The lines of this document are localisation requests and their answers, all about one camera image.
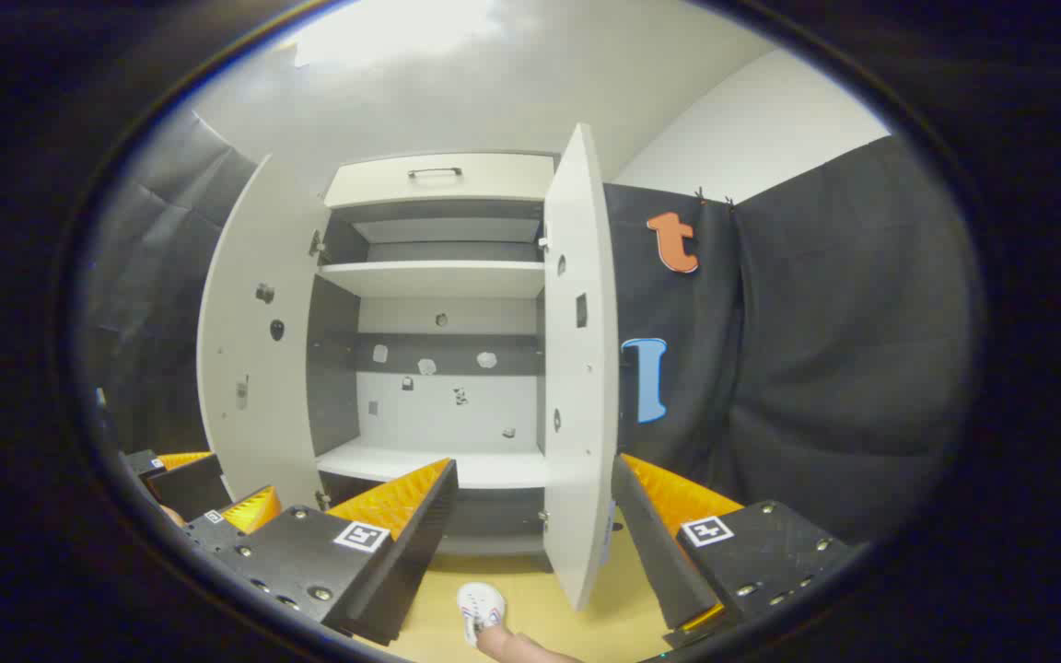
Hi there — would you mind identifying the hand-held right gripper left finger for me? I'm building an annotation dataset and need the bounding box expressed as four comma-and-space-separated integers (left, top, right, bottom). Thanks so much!
216, 458, 460, 647

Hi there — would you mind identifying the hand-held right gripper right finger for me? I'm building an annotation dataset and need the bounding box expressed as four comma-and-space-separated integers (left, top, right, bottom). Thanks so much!
611, 451, 856, 651

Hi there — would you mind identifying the white cabinet door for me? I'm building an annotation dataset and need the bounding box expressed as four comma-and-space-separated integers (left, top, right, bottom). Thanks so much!
542, 122, 622, 613
197, 155, 331, 514

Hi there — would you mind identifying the small white shoe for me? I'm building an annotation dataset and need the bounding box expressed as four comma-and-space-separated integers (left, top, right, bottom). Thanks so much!
457, 582, 507, 644

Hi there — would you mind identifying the white shoe cabinet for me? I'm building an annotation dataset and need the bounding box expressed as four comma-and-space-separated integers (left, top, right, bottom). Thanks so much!
308, 152, 561, 558

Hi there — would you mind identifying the white cabinet drawer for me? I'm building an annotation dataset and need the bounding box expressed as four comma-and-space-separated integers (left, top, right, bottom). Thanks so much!
323, 153, 556, 209

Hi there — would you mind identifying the ceiling light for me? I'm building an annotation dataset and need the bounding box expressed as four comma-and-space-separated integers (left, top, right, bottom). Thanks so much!
296, 0, 508, 67

